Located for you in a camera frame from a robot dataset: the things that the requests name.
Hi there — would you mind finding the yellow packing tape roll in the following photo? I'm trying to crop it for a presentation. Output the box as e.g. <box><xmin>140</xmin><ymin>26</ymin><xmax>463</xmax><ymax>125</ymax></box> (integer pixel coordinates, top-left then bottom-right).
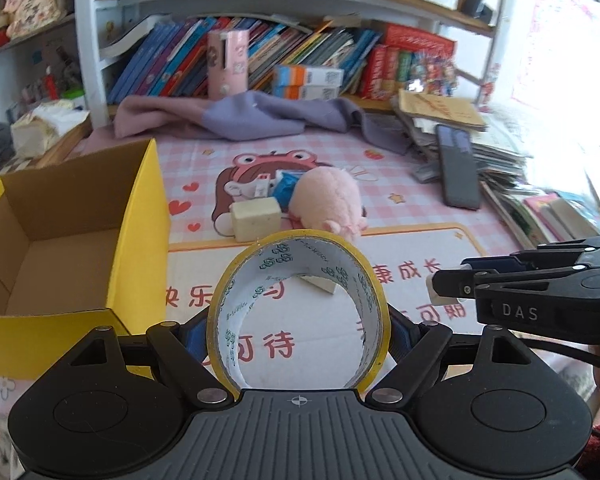
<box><xmin>206</xmin><ymin>230</ymin><xmax>390</xmax><ymax>393</ymax></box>

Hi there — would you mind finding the beige sponge block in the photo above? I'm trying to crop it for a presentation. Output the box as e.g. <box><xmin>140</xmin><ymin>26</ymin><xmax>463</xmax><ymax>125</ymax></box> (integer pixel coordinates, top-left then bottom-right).
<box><xmin>230</xmin><ymin>197</ymin><xmax>282</xmax><ymax>243</ymax></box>

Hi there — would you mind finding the pink plush pig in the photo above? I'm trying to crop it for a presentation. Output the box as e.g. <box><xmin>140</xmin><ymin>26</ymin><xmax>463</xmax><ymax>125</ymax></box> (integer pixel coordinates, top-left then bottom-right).
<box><xmin>288</xmin><ymin>166</ymin><xmax>367</xmax><ymax>243</ymax></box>

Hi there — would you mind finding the white eraser block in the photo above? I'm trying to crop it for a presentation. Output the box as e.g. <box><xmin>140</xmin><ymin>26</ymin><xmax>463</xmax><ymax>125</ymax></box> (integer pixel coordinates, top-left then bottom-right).
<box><xmin>426</xmin><ymin>270</ymin><xmax>460</xmax><ymax>306</ymax></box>

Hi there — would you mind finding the stack of papers and books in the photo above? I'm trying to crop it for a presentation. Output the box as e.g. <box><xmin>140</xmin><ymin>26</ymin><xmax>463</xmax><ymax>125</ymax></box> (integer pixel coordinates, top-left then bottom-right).
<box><xmin>390</xmin><ymin>88</ymin><xmax>600</xmax><ymax>252</ymax></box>

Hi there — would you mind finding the pink cartoon table mat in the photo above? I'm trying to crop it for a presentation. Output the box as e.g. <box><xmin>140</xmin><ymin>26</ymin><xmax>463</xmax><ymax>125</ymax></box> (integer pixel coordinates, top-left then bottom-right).
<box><xmin>0</xmin><ymin>127</ymin><xmax>600</xmax><ymax>441</ymax></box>

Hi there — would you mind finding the yellow cardboard box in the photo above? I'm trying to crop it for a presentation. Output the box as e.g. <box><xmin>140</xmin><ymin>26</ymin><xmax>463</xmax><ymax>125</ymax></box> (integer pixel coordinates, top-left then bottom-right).
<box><xmin>0</xmin><ymin>140</ymin><xmax>170</xmax><ymax>380</ymax></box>

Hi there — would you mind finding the red boxed book set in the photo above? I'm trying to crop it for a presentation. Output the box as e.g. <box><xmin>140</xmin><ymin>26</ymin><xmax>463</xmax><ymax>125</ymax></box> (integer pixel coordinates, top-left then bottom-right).
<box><xmin>356</xmin><ymin>22</ymin><xmax>457</xmax><ymax>101</ymax></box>

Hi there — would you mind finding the purple pink cloth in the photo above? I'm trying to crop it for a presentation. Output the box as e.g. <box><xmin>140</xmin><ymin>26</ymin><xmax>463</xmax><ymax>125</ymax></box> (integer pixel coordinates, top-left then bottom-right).
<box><xmin>112</xmin><ymin>91</ymin><xmax>410</xmax><ymax>155</ymax></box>

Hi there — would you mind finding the orange white small box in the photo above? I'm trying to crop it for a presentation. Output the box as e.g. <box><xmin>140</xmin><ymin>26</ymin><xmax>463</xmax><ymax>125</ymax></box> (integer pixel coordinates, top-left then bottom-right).
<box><xmin>272</xmin><ymin>65</ymin><xmax>344</xmax><ymax>101</ymax></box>

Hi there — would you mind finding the tissue pack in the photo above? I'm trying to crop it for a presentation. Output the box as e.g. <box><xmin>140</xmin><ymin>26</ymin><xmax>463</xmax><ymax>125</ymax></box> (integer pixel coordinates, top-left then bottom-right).
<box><xmin>10</xmin><ymin>100</ymin><xmax>90</xmax><ymax>159</ymax></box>

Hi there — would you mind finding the row of leaning books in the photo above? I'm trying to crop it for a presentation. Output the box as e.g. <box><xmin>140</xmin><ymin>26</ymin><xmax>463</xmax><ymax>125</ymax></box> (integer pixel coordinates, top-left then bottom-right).
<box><xmin>102</xmin><ymin>15</ymin><xmax>381</xmax><ymax>105</ymax></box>

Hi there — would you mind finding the pink cylindrical pencil holder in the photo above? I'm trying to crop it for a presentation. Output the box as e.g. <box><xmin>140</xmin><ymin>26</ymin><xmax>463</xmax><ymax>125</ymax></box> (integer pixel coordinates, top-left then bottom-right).
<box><xmin>207</xmin><ymin>29</ymin><xmax>249</xmax><ymax>101</ymax></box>

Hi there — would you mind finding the white bookshelf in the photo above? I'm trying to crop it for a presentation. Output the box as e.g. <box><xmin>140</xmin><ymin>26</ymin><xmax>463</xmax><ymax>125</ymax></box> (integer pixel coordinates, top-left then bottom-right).
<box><xmin>0</xmin><ymin>0</ymin><xmax>515</xmax><ymax>127</ymax></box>

